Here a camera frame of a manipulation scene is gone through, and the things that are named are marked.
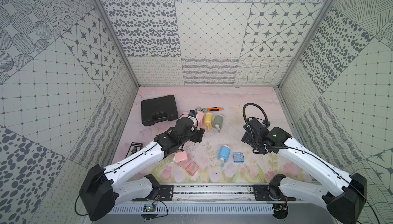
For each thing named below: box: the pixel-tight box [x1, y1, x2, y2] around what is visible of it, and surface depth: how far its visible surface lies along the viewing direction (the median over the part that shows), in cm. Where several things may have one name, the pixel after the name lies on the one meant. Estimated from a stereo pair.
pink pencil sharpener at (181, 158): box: [175, 150, 189, 167], surface depth 81 cm
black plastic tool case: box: [141, 94, 179, 127], surface depth 102 cm
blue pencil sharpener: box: [217, 144, 231, 168], surface depth 83 cm
